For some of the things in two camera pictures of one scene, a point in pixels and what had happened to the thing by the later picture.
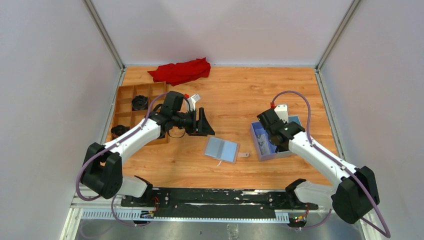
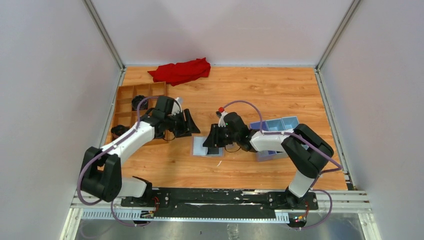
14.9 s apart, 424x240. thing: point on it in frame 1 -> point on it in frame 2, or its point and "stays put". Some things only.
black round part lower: [118, 130] stays put
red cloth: [181, 72] stays put
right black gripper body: [286, 123] -> [233, 137]
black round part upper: [139, 102] stays put
